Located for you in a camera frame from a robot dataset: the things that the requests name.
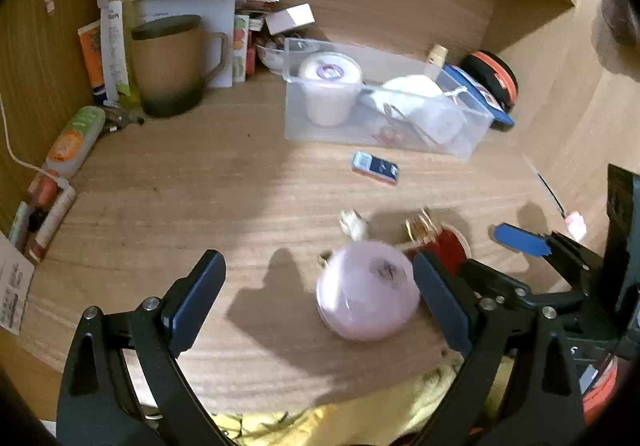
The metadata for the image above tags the clear plastic storage bin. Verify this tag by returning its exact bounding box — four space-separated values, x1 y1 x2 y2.
282 38 494 159

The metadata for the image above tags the black orange round case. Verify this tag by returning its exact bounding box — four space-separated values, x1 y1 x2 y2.
459 50 520 112

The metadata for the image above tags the red white lip balm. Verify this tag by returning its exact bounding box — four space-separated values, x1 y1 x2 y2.
28 186 77 263

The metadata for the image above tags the red velvet gold pouch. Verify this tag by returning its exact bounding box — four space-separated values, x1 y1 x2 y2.
404 208 470 276

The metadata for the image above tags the green orange tube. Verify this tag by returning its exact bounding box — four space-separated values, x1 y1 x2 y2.
44 106 106 180

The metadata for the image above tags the white drawstring cloth pouch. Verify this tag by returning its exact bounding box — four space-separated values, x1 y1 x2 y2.
371 74 468 145

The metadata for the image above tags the small cream figurine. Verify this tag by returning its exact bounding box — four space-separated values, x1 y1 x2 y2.
338 210 369 241

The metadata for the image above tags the white charging cable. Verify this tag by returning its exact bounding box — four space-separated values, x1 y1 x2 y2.
0 95 72 190

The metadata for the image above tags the stack of booklets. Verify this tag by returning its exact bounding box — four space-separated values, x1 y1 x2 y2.
231 0 280 83

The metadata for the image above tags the pink round compact case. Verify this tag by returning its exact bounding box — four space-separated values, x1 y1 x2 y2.
316 240 421 342

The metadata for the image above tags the blue patchwork zipper pouch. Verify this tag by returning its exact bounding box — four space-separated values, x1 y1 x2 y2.
444 64 515 132

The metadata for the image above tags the small bowl of trinkets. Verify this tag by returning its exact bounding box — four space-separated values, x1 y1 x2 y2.
256 36 285 74

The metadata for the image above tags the small white cardboard box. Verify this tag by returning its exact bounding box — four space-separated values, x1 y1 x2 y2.
265 3 316 36

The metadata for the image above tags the yellow cloth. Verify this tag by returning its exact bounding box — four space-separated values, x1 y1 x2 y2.
209 352 516 446

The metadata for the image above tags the blue staples box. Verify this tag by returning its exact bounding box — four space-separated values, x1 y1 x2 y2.
352 150 399 186

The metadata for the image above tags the white lidded yogurt cup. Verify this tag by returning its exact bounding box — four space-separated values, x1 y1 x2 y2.
298 52 362 128

